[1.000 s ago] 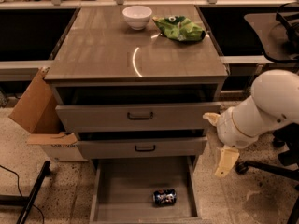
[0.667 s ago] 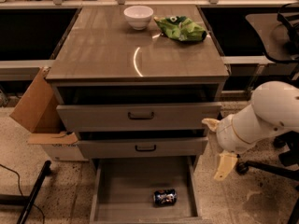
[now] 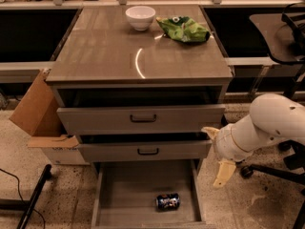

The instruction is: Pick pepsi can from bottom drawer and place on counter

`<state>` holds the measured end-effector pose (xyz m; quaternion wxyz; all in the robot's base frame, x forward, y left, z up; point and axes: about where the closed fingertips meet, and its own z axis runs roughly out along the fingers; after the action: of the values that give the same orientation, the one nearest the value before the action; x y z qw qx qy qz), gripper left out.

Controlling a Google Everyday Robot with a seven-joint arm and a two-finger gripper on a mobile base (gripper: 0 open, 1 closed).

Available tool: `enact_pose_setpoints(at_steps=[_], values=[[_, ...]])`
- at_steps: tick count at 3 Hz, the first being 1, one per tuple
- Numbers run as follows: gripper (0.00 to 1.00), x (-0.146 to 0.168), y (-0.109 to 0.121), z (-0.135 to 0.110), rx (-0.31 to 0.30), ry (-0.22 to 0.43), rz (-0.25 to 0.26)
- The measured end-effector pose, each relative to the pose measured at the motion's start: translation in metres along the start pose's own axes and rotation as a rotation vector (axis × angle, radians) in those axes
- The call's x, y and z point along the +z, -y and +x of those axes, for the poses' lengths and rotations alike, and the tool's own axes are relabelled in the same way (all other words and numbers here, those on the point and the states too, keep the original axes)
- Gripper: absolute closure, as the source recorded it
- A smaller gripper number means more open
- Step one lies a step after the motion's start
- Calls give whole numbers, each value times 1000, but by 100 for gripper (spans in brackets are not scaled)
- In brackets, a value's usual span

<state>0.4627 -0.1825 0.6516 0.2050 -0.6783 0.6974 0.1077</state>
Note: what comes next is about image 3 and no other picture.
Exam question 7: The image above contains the grey drawer cabinet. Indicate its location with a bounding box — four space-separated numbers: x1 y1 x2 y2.
47 6 233 149

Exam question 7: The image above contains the top grey drawer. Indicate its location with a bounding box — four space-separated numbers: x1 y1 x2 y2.
57 104 225 135

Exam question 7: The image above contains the grey drawer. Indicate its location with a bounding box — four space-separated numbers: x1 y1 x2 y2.
57 104 225 135
78 140 212 163
91 160 216 229

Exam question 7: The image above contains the black floor cable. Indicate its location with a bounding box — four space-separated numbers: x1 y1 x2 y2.
0 168 47 229

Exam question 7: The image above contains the bottom grey drawer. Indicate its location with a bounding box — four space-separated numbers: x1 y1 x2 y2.
91 160 216 229

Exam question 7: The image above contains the black table leg left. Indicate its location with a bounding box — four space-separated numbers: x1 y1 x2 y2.
0 164 52 229

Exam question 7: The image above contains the blue pepsi can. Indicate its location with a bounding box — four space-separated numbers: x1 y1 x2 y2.
155 193 180 211

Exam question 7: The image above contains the brown cardboard box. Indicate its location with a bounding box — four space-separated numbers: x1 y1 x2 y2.
10 70 87 165

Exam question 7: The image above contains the middle grey drawer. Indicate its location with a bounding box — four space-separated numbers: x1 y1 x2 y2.
78 140 212 163

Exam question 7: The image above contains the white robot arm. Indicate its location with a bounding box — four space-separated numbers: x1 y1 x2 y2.
201 94 305 188

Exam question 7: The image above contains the white ceramic bowl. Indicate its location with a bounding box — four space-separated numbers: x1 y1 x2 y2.
125 6 155 31

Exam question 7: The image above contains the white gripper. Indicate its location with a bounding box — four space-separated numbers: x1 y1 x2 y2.
201 124 252 188

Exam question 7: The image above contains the green chip bag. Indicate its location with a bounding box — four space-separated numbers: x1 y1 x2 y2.
156 16 211 43

